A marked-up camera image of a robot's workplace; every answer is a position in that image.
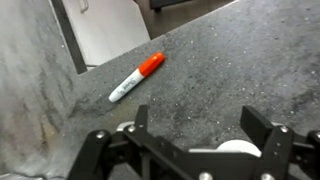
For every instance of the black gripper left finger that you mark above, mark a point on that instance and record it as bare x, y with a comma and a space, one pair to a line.
102, 151

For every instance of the orange capped white marker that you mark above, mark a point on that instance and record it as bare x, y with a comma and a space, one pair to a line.
141, 72

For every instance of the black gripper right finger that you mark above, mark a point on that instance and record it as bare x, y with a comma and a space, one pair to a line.
280, 147

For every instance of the white ceramic mug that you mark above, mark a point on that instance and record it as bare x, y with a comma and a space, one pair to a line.
231, 146

